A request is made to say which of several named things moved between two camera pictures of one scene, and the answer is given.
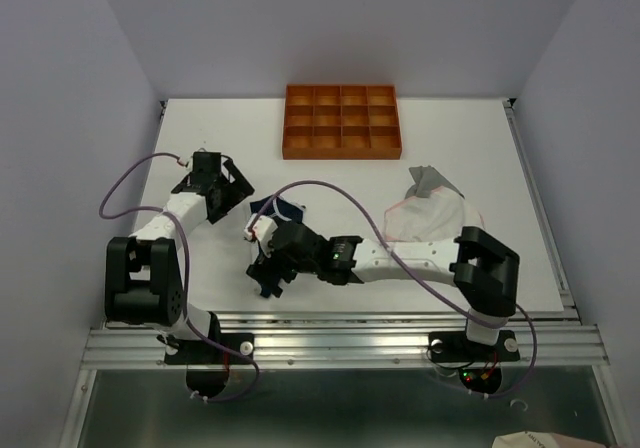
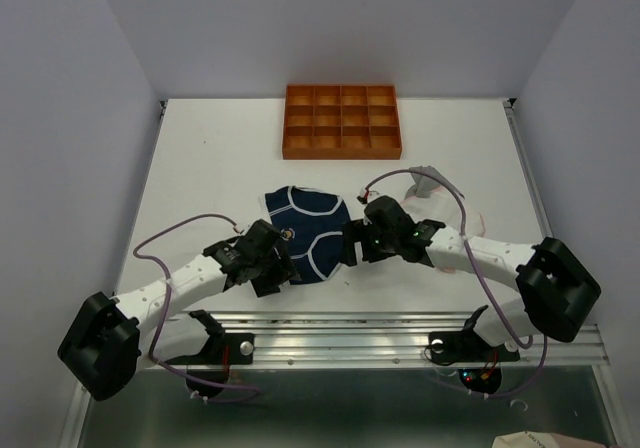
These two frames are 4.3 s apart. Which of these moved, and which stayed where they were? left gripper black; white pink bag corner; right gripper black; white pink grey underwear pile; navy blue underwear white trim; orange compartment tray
Moved: navy blue underwear white trim; right gripper black; left gripper black
Stayed: orange compartment tray; white pink grey underwear pile; white pink bag corner
